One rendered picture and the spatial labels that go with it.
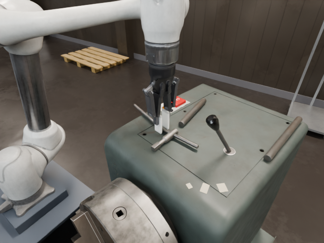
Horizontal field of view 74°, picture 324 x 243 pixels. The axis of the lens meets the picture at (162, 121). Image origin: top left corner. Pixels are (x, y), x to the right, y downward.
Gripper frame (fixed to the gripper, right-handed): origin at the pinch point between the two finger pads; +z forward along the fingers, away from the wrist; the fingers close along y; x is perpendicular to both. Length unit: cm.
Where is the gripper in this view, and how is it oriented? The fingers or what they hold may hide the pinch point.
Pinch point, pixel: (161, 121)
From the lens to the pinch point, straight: 70.9
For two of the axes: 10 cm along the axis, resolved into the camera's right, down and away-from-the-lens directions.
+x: 7.0, 4.1, -5.9
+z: 0.0, 8.2, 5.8
